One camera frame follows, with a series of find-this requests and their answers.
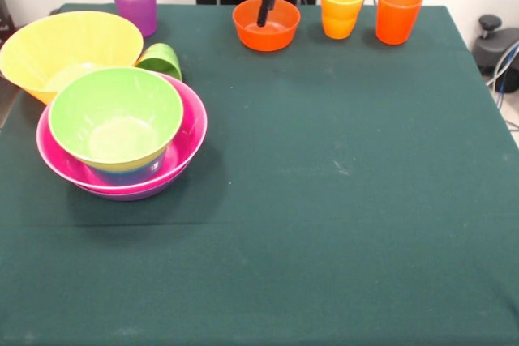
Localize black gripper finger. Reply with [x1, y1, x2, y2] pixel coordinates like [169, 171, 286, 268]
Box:
[256, 0, 277, 28]

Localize yellow-orange cup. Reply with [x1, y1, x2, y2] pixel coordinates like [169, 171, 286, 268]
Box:
[320, 0, 367, 41]

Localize green cup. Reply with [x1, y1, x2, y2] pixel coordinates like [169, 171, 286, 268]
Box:
[135, 42, 183, 82]

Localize large pink bowl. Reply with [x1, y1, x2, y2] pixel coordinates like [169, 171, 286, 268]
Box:
[36, 72, 209, 195]

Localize green bowl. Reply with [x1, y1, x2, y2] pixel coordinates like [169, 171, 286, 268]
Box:
[47, 66, 185, 169]

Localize blue bowl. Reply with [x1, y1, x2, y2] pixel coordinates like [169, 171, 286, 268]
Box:
[87, 151, 167, 186]

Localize orange bowl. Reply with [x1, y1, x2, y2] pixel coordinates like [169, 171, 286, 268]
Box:
[232, 0, 302, 53]

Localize purple cup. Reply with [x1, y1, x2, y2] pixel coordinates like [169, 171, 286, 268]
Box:
[110, 0, 158, 38]

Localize orange cup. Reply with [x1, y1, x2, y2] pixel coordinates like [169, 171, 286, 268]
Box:
[375, 0, 424, 46]

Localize dark green tablecloth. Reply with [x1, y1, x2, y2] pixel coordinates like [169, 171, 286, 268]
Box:
[0, 2, 519, 346]

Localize large yellow bowl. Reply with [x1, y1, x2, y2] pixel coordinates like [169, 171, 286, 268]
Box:
[0, 11, 145, 105]

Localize black clamp device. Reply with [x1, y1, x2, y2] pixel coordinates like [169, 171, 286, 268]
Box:
[472, 15, 519, 77]

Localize purple bowl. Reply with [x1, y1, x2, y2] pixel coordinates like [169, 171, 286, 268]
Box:
[75, 177, 191, 202]

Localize dark grey equipment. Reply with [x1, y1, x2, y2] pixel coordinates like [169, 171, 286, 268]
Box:
[0, 0, 19, 45]

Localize blue-grey cable bundle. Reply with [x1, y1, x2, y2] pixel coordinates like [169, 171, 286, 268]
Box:
[485, 40, 519, 94]

